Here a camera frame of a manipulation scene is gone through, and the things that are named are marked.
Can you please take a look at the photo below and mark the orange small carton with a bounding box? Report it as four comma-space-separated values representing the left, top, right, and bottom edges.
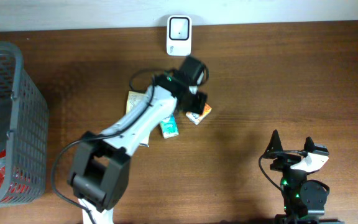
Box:
186, 104, 212, 125

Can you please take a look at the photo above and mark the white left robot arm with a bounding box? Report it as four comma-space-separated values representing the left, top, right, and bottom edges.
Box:
67, 67, 209, 223

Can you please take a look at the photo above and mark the cream white snack bag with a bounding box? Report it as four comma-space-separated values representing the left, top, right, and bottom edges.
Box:
126, 91, 150, 147

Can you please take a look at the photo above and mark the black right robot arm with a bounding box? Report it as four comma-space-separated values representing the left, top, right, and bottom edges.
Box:
258, 130, 342, 224

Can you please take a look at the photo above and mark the white barcode scanner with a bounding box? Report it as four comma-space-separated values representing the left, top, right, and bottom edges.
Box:
166, 15, 192, 57

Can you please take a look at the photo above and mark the green Kleenex tissue pack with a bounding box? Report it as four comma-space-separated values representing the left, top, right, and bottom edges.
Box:
160, 114, 179, 139

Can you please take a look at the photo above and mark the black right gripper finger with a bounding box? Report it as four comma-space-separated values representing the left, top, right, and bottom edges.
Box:
304, 137, 316, 152
265, 129, 283, 153

